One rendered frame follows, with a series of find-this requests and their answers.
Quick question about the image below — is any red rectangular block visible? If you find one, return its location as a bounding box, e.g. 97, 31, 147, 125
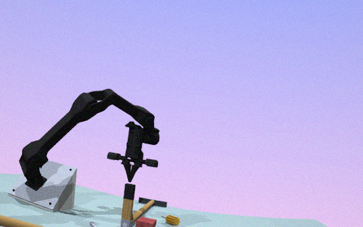
136, 217, 157, 227

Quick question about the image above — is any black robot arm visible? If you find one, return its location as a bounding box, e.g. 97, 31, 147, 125
19, 89, 160, 191

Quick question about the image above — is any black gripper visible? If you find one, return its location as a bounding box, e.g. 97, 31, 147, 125
107, 140, 158, 182

